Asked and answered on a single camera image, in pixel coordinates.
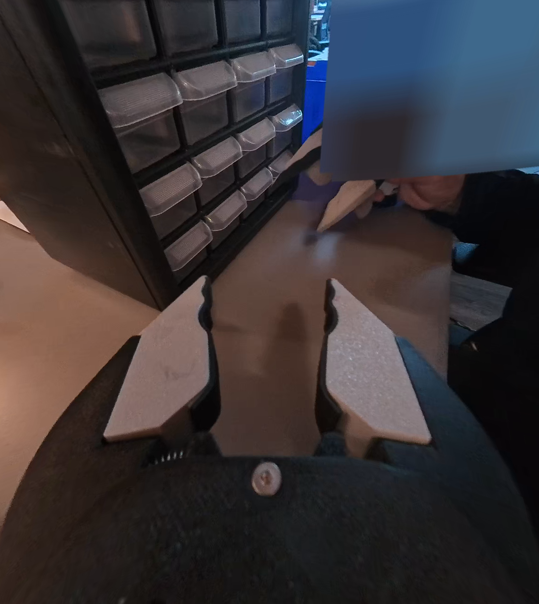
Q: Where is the blue box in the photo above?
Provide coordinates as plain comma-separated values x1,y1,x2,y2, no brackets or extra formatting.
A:
305,61,329,144

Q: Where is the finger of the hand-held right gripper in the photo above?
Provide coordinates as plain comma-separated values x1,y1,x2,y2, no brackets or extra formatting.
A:
317,180,377,233
288,127,334,187

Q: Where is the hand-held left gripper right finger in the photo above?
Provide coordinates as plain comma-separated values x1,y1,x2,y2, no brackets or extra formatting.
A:
316,278,432,458

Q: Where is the person's right forearm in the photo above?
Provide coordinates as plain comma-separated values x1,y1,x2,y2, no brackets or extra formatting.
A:
454,163,539,246

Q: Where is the person's right hand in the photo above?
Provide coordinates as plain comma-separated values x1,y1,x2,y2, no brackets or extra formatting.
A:
399,174,466,213

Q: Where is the black drawer cabinet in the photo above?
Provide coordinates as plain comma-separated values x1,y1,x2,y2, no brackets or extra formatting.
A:
0,0,322,312

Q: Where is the person's dark clothing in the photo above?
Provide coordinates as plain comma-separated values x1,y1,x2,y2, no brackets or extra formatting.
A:
446,236,539,604

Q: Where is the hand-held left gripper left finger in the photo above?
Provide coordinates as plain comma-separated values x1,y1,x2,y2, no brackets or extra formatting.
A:
103,276,221,450

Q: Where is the set of clear plastic drawers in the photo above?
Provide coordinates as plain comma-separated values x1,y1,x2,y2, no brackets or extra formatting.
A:
59,0,305,284

